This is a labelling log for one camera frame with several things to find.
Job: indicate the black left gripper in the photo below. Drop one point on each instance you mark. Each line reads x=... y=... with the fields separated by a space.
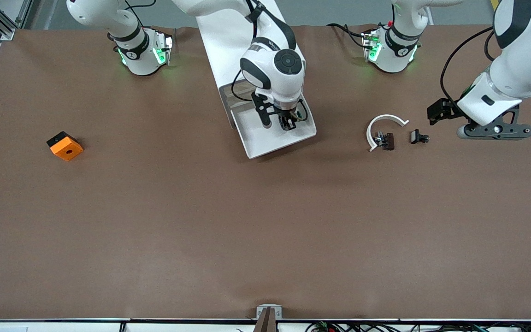
x=448 y=110

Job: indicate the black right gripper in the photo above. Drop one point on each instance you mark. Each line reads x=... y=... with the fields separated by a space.
x=287 y=118

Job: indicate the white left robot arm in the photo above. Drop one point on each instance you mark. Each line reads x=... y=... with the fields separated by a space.
x=519 y=69

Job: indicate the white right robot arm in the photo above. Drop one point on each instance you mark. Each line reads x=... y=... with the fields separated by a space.
x=270 y=74

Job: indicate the white drawer cabinet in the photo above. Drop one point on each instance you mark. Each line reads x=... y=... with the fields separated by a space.
x=221 y=50

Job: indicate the orange and black button box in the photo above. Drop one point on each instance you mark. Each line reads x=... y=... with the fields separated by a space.
x=67 y=150

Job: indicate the small black clip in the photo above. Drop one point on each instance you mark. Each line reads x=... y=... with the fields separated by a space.
x=415 y=136

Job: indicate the dark brown small component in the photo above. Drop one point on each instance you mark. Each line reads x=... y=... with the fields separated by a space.
x=387 y=142

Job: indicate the white curved plastic arc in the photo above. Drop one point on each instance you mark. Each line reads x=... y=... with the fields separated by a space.
x=369 y=133

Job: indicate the brown table cover sheet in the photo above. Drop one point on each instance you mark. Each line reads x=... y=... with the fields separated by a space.
x=265 y=230

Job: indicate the brown bar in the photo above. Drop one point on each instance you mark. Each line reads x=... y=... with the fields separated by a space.
x=266 y=323

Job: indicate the grey metal bracket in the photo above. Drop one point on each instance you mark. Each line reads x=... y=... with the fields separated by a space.
x=260 y=310

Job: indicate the aluminium frame beam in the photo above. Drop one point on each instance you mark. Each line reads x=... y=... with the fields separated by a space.
x=25 y=11

